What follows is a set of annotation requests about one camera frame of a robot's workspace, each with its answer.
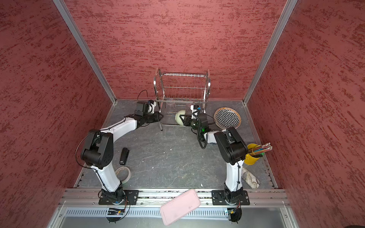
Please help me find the yellow pen cup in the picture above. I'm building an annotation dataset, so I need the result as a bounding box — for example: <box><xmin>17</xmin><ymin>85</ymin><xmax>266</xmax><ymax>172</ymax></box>
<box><xmin>244</xmin><ymin>143</ymin><xmax>262</xmax><ymax>165</ymax></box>

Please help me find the aluminium front rail frame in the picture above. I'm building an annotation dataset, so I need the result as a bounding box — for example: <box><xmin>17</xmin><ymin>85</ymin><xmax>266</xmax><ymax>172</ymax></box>
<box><xmin>49</xmin><ymin>188</ymin><xmax>298</xmax><ymax>228</ymax></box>

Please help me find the pink tray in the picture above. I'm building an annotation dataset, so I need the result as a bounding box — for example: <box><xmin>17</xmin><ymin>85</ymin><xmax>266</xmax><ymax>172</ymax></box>
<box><xmin>160</xmin><ymin>189</ymin><xmax>201</xmax><ymax>226</ymax></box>

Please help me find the steel two-tier dish rack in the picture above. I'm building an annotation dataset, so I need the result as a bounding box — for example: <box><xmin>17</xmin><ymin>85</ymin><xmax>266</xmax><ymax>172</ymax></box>
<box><xmin>153</xmin><ymin>68</ymin><xmax>211</xmax><ymax>131</ymax></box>

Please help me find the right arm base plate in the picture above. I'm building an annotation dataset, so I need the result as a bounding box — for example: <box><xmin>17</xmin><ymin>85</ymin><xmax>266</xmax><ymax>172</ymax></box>
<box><xmin>212</xmin><ymin>189</ymin><xmax>250</xmax><ymax>206</ymax></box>

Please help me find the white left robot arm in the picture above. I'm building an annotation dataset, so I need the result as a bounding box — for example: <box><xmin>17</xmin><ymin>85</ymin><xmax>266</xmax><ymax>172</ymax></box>
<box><xmin>80</xmin><ymin>111</ymin><xmax>163</xmax><ymax>193</ymax></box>

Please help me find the aluminium corner post right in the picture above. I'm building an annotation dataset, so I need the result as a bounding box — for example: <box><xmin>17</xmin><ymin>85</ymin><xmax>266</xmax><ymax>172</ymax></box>
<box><xmin>243</xmin><ymin>0</ymin><xmax>298</xmax><ymax>106</ymax></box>

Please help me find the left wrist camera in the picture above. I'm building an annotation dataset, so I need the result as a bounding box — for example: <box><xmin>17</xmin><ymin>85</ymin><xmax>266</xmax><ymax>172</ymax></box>
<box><xmin>147</xmin><ymin>100</ymin><xmax>157</xmax><ymax>114</ymax></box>

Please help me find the aluminium corner post left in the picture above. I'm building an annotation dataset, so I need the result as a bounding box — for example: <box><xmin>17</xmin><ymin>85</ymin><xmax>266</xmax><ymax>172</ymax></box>
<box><xmin>53</xmin><ymin>0</ymin><xmax>117</xmax><ymax>105</ymax></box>

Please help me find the pale green bowl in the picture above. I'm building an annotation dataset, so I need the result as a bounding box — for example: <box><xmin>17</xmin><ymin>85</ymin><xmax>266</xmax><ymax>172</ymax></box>
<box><xmin>175</xmin><ymin>110</ymin><xmax>185</xmax><ymax>126</ymax></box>

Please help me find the black stapler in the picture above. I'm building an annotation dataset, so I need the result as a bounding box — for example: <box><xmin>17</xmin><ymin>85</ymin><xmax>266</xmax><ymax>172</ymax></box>
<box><xmin>119</xmin><ymin>148</ymin><xmax>129</xmax><ymax>165</ymax></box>

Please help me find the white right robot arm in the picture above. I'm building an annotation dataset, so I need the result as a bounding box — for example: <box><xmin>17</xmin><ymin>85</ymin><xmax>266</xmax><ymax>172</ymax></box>
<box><xmin>175</xmin><ymin>110</ymin><xmax>248</xmax><ymax>201</ymax></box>

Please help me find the aluminium corner post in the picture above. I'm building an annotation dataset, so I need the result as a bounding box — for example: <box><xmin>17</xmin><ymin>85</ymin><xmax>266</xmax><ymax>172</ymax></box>
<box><xmin>243</xmin><ymin>0</ymin><xmax>298</xmax><ymax>106</ymax></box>
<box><xmin>53</xmin><ymin>0</ymin><xmax>117</xmax><ymax>105</ymax></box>

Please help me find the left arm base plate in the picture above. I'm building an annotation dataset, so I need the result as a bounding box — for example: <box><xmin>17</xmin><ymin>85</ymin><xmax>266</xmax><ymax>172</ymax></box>
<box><xmin>98</xmin><ymin>190</ymin><xmax>140</xmax><ymax>206</ymax></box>

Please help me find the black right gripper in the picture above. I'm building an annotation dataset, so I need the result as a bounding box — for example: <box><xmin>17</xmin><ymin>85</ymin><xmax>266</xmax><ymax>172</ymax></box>
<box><xmin>180</xmin><ymin>114</ymin><xmax>202</xmax><ymax>132</ymax></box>

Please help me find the masking tape roll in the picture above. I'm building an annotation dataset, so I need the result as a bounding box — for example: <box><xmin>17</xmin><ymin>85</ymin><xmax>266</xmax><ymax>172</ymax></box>
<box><xmin>115</xmin><ymin>166</ymin><xmax>131</xmax><ymax>184</ymax></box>

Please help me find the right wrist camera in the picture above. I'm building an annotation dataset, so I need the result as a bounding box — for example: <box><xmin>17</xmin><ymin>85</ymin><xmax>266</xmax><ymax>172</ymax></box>
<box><xmin>190</xmin><ymin>104</ymin><xmax>201</xmax><ymax>114</ymax></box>

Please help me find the white patterned plate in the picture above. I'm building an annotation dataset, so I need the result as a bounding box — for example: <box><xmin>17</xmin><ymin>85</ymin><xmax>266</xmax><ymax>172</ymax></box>
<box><xmin>213</xmin><ymin>107</ymin><xmax>242</xmax><ymax>130</ymax></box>

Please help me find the coloured pens bundle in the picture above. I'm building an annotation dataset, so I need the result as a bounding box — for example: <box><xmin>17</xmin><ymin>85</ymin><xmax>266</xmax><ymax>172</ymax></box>
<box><xmin>248</xmin><ymin>143</ymin><xmax>273</xmax><ymax>156</ymax></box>

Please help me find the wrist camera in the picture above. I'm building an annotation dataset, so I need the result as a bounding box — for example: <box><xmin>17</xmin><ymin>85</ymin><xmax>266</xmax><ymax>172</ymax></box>
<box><xmin>147</xmin><ymin>100</ymin><xmax>157</xmax><ymax>114</ymax></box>
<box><xmin>190</xmin><ymin>104</ymin><xmax>201</xmax><ymax>114</ymax></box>

